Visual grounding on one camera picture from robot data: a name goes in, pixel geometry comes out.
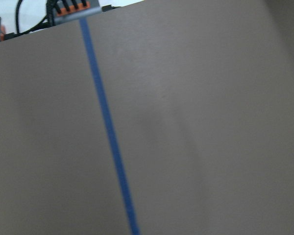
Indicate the grey orange usb hub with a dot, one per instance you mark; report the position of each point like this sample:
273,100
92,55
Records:
70,10

